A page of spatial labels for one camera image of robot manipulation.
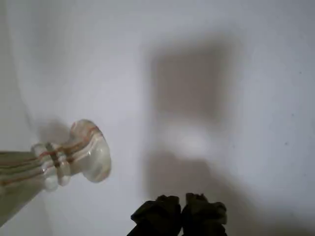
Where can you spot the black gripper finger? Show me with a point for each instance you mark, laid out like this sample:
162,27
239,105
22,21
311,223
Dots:
160,216
201,218

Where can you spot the striped onyx stone vase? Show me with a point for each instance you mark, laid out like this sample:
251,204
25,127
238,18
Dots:
81,150

